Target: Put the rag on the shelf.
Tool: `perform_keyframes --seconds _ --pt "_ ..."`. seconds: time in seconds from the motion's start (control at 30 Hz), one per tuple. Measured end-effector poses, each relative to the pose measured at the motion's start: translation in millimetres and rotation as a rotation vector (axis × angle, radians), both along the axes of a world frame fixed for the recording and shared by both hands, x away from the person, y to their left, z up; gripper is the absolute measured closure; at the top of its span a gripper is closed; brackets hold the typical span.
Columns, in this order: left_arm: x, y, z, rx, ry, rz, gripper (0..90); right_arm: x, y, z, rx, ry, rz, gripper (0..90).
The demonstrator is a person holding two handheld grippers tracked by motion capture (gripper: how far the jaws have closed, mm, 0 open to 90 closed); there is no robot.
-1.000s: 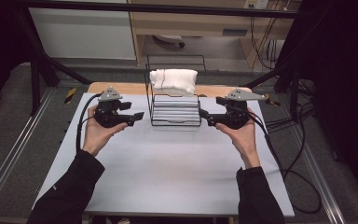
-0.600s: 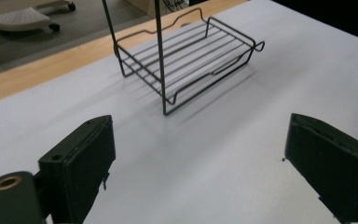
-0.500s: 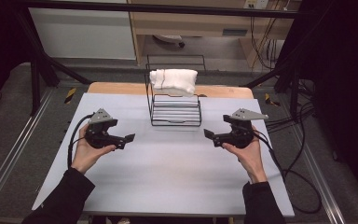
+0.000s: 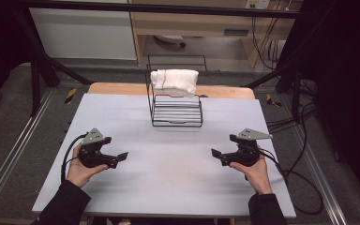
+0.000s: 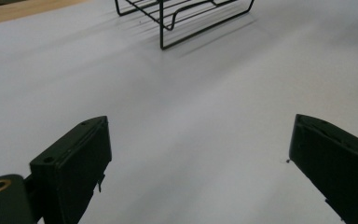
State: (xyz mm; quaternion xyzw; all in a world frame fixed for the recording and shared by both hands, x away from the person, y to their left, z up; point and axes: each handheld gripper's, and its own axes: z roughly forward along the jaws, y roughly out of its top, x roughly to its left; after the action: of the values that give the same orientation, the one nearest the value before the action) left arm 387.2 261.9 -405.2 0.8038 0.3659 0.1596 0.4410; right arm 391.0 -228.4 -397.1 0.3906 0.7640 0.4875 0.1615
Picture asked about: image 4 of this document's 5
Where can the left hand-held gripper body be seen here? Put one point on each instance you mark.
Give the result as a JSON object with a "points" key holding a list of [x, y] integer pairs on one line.
{"points": [[92, 153]]}

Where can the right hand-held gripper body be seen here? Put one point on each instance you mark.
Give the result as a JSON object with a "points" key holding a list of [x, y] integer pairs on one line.
{"points": [[247, 151]]}

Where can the white towel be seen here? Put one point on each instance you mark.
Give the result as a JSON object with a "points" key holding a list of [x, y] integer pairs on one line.
{"points": [[175, 82]]}

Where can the person's left hand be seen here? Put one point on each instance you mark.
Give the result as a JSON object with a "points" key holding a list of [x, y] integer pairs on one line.
{"points": [[81, 173]]}

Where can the person's right hand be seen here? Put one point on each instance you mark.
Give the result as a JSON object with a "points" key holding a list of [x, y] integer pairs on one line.
{"points": [[258, 178]]}

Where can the light grey table mat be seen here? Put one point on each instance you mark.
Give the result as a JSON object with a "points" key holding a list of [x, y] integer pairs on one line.
{"points": [[175, 181]]}

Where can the wooden table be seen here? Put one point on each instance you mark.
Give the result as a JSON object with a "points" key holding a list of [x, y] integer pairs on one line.
{"points": [[118, 88]]}

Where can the yellow black floor tape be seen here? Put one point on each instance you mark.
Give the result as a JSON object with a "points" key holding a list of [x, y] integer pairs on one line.
{"points": [[272, 100], [71, 95]]}

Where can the black metal stand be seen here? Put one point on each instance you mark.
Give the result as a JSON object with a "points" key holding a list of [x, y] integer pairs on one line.
{"points": [[296, 90], [36, 81]]}

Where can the white cabinet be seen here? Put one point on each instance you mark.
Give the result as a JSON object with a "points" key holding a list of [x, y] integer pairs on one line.
{"points": [[81, 34]]}

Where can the office chair base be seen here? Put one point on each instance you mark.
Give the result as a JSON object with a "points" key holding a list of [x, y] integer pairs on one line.
{"points": [[170, 39]]}

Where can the light wooden desk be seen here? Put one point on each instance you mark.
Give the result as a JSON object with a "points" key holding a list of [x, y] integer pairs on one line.
{"points": [[200, 25]]}

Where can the black curtain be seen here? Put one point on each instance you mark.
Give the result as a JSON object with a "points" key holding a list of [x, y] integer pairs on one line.
{"points": [[0, 47], [347, 78]]}

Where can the aluminium floor rail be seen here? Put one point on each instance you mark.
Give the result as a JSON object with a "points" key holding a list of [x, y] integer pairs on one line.
{"points": [[15, 146], [322, 175]]}

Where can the white wall socket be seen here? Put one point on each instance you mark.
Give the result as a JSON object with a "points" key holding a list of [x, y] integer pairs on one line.
{"points": [[258, 3]]}

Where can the black metal frame bar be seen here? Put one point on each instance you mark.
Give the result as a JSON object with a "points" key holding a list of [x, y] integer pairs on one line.
{"points": [[156, 8]]}

